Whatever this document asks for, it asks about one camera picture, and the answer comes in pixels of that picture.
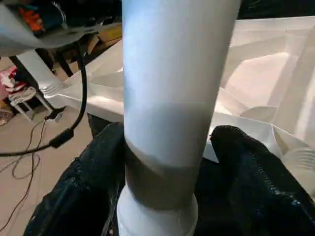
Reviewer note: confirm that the small white stool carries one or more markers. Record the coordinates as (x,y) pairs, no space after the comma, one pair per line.
(27,101)

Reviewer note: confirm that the white plastic table top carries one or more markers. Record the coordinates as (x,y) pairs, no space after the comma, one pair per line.
(261,83)

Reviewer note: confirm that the brown cardboard box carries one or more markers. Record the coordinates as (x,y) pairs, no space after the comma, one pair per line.
(109,34)

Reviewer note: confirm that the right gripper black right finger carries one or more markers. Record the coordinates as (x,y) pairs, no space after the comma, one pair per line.
(261,187)

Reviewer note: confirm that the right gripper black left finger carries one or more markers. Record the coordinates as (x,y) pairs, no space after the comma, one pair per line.
(83,187)

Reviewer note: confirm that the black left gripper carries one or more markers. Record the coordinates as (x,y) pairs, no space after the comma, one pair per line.
(74,14)

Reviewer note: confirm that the pink cloth bundle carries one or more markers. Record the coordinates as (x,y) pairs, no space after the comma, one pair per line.
(10,81)

